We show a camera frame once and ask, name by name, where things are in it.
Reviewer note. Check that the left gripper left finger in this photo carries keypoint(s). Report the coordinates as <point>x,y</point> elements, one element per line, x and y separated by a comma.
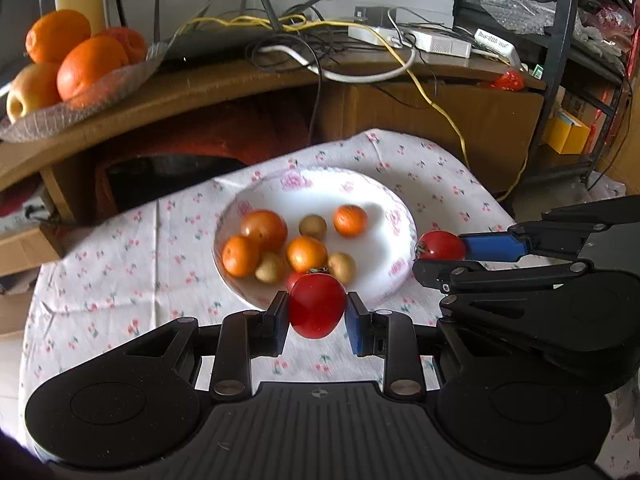
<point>241,338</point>

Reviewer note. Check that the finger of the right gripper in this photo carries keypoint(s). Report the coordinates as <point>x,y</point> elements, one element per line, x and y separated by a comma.
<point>471,277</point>
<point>562,240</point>

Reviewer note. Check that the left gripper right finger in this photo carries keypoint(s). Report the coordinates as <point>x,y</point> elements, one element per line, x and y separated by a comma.
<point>391,337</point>

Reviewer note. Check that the red cherry tomato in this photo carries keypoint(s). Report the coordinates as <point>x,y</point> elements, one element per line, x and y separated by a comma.
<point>316,304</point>
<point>440,245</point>
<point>293,277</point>

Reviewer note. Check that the small orange tangerine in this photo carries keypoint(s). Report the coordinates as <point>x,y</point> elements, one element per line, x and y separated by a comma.
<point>305,253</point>

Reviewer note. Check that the large orange persimmon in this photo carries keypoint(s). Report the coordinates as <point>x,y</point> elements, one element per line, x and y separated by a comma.
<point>267,228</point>

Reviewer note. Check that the small brown longan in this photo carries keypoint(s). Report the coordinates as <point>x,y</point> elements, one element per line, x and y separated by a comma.
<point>313,225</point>

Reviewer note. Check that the white floral plate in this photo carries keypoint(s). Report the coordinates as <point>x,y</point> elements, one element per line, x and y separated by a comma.
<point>383,252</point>

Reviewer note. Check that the yellow box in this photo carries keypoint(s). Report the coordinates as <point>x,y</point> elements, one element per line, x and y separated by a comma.
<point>566,134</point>

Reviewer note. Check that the cherry print tablecloth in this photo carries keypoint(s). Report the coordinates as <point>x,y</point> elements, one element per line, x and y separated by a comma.
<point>149,265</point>

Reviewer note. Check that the small red ornament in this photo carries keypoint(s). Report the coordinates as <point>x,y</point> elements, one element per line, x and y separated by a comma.
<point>510,80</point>

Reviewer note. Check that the white modem box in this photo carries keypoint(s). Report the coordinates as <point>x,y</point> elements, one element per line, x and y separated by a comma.
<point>431,43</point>

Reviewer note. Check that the wooden tv stand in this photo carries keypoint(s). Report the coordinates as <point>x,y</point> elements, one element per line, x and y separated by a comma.
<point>182,128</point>

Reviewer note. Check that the black metal shelf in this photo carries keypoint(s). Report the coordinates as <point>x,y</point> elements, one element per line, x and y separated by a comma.
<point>584,51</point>

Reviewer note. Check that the white power strip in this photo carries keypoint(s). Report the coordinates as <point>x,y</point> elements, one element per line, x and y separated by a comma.
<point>377,36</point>

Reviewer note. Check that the glass fruit dish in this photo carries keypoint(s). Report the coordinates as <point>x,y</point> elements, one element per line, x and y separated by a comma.
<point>108,91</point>

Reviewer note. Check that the black wifi router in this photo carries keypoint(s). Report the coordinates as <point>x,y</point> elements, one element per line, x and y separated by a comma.
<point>225,40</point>

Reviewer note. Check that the large orange front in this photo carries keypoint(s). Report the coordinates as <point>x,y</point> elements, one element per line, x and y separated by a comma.
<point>88,63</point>

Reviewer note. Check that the large orange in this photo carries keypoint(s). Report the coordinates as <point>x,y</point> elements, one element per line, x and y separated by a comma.
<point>54,35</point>
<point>88,63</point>

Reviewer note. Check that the yellow red apple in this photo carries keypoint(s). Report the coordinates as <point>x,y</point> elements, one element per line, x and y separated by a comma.
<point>32,89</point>

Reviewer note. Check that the large orange top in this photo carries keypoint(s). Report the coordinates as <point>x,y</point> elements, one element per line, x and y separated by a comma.
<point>54,35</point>

